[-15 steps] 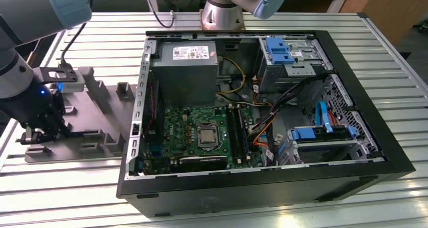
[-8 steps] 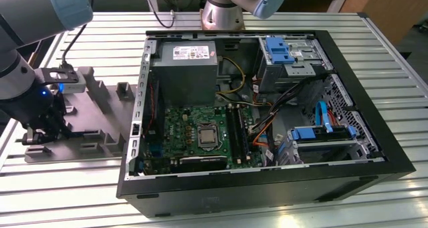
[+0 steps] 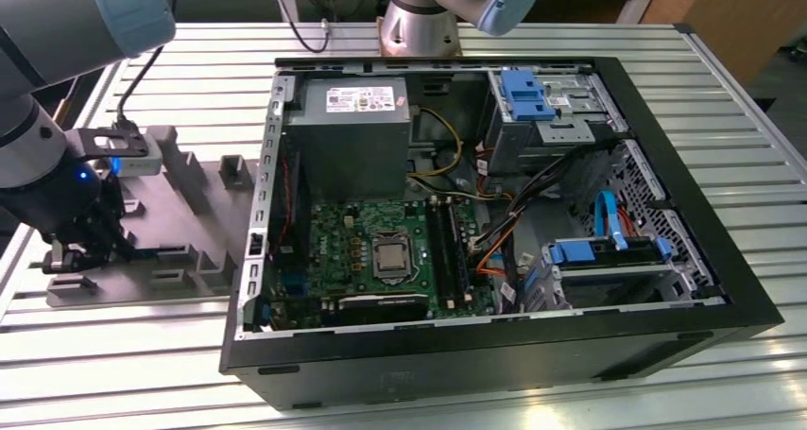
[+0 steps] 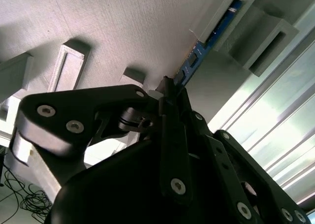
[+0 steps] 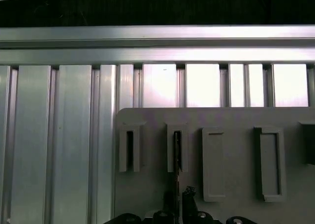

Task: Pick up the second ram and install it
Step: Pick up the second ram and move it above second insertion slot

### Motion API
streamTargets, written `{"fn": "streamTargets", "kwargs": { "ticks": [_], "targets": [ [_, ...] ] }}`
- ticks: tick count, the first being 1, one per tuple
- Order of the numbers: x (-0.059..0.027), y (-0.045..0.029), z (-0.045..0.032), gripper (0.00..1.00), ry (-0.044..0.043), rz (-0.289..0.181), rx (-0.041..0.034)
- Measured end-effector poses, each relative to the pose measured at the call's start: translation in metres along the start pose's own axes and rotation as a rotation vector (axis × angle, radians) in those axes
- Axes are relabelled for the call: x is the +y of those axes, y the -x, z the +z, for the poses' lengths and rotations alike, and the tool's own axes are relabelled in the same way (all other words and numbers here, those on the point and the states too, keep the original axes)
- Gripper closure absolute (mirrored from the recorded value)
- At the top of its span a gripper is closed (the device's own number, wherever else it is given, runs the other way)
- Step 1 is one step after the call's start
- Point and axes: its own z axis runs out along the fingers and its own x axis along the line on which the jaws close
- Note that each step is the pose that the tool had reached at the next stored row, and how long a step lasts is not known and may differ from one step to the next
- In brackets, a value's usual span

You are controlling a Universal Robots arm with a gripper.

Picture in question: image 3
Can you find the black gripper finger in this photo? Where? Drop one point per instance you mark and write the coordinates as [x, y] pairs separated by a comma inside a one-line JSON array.
[[76, 260], [114, 231]]

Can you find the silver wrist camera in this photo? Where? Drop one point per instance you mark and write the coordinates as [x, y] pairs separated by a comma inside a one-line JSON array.
[[142, 163]]

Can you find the black graphics card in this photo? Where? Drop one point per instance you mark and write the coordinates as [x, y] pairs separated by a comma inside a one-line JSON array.
[[378, 309]]

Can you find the metal drive cage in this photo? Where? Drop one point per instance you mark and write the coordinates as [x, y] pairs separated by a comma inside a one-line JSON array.
[[567, 134]]

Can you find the blue plastic drive bracket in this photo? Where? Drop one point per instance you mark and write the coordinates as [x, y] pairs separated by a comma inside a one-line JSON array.
[[523, 94]]

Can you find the blue RAM stick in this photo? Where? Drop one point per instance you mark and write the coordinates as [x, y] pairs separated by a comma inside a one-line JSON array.
[[146, 250]]

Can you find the thin metal locking lever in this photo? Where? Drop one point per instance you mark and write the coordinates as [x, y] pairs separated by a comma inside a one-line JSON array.
[[417, 273]]

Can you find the grey parts rack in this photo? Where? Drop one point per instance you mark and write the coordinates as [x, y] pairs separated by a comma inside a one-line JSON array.
[[176, 222]]

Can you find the metal disk bay cage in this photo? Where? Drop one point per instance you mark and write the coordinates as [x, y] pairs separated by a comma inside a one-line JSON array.
[[606, 271]]

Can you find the silver CPU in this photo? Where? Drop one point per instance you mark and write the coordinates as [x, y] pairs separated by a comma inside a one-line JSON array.
[[392, 257]]

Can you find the black PC case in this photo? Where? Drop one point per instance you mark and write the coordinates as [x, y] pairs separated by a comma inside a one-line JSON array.
[[442, 364]]

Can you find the wooden cabinet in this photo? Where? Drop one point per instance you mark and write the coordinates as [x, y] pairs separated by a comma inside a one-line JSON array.
[[725, 19]]

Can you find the grey power supply unit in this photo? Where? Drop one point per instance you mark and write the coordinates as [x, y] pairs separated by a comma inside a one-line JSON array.
[[347, 151]]

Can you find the hard disk in blue carrier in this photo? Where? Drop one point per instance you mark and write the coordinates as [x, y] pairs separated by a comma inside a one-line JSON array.
[[574, 252]]

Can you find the blue expansion slot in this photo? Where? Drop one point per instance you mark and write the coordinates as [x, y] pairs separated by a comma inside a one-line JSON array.
[[296, 286]]

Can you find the gold square inductor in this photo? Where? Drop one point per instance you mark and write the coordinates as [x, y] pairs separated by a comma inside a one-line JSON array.
[[356, 239], [356, 264], [356, 252]]

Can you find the green motherboard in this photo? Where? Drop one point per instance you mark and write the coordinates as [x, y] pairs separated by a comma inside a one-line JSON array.
[[403, 215]]

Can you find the blue VGA port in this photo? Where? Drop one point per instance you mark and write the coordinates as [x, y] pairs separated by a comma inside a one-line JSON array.
[[262, 316]]

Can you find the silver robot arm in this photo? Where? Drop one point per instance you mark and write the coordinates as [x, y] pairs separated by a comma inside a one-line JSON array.
[[51, 23]]

